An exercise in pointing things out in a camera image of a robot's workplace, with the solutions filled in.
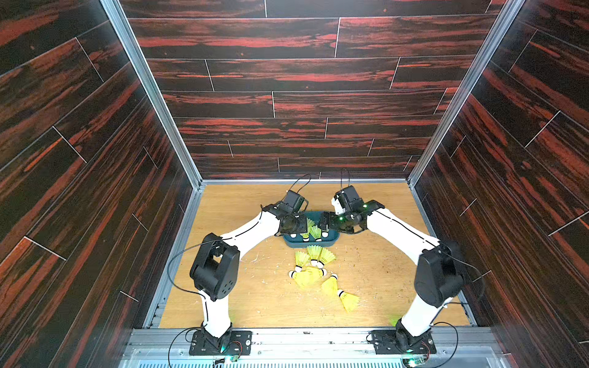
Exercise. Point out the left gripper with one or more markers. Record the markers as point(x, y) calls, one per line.
point(302, 225)

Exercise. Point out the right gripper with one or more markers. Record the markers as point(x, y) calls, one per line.
point(332, 221)

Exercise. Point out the teal plastic storage box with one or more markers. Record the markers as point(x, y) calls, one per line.
point(328, 238)

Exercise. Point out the yellow shuttlecock pile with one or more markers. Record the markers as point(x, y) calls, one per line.
point(303, 279)

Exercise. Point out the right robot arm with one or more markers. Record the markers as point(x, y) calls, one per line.
point(440, 273)

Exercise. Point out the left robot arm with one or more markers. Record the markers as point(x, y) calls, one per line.
point(216, 265)

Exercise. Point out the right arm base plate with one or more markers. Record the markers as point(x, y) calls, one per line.
point(391, 342)

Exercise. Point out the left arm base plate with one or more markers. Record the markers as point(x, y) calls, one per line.
point(232, 343)

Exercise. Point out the aluminium front rail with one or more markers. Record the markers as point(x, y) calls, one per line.
point(315, 347)

